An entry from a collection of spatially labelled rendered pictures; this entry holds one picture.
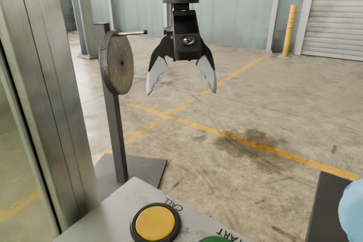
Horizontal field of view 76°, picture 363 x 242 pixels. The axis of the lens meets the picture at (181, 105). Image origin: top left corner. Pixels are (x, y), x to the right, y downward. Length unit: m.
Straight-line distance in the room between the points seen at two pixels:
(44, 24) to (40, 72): 0.04
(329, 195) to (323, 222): 0.08
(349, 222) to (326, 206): 0.25
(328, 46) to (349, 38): 0.36
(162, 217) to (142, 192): 0.05
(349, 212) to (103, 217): 0.25
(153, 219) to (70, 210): 0.09
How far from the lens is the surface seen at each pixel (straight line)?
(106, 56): 1.11
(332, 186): 0.60
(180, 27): 0.43
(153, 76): 0.49
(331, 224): 0.52
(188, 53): 0.39
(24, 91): 0.22
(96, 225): 0.28
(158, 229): 0.26
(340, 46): 5.73
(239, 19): 6.21
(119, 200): 0.29
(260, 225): 1.46
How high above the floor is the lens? 1.10
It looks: 25 degrees down
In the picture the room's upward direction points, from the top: straight up
